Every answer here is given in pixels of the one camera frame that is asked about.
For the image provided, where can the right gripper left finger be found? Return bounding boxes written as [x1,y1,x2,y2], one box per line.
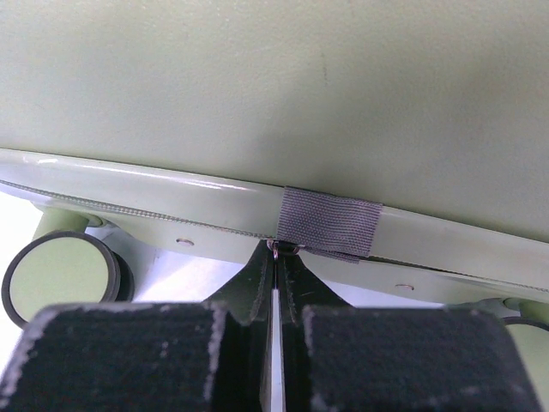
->
[1,241,274,411]

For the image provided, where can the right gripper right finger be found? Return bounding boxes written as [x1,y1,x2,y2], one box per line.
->
[276,242,541,411]

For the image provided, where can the green hard-shell suitcase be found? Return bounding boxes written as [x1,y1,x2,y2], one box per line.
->
[0,0,549,366]

